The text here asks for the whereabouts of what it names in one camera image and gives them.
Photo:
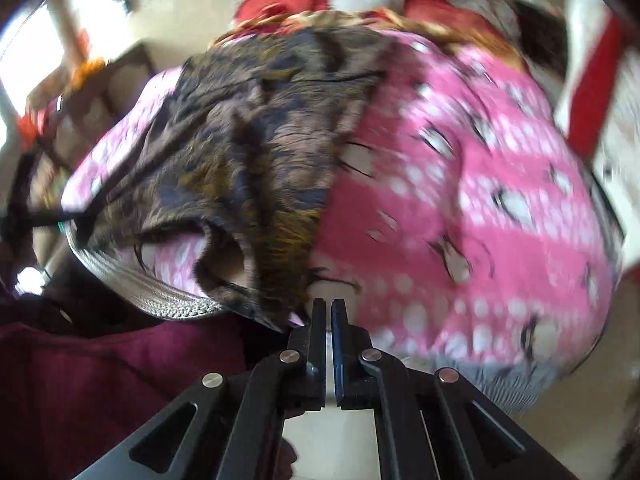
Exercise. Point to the dark patterned garment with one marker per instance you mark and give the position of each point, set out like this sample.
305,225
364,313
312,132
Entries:
260,160

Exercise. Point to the white chair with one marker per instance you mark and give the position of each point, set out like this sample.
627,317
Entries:
580,5

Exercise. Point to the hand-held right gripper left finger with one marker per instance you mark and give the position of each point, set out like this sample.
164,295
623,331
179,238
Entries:
320,320

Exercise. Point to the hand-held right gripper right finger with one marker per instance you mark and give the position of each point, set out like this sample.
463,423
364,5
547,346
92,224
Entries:
339,320

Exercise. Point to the pink penguin print blanket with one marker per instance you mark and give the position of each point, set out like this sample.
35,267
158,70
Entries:
450,210

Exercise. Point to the wooden shelf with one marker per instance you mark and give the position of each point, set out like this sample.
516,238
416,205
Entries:
115,85

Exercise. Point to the red knit garment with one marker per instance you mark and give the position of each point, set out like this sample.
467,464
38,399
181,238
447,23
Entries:
595,100

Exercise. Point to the person's maroon clothing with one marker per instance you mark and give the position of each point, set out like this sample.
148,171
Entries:
100,385

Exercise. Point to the orange blanket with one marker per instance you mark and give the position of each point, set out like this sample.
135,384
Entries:
310,17

